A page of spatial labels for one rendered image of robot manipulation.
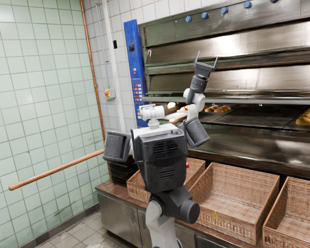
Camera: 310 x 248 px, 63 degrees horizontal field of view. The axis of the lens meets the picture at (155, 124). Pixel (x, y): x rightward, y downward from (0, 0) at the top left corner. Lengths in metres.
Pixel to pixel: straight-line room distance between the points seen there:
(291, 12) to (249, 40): 0.29
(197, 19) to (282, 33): 0.65
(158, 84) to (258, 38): 0.98
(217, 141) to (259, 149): 0.35
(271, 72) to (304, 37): 0.28
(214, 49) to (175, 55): 0.37
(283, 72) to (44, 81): 2.20
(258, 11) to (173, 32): 0.71
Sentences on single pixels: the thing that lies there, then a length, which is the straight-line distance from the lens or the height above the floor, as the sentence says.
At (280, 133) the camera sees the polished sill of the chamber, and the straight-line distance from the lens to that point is 1.97.
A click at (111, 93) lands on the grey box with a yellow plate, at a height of 1.46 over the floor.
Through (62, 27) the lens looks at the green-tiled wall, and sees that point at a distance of 3.06.
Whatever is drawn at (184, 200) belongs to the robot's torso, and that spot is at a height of 1.02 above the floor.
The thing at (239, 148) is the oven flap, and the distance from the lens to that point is 2.11.
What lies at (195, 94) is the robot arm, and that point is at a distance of 1.49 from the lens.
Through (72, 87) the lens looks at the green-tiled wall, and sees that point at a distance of 3.02.
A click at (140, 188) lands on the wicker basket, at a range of 2.24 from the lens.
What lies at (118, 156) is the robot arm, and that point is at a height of 1.30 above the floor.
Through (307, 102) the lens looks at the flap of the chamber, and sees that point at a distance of 1.72.
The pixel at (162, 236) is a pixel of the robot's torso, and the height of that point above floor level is 0.78.
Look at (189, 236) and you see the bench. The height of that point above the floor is 0.48.
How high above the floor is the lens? 1.73
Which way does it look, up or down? 13 degrees down
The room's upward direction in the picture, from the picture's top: 7 degrees counter-clockwise
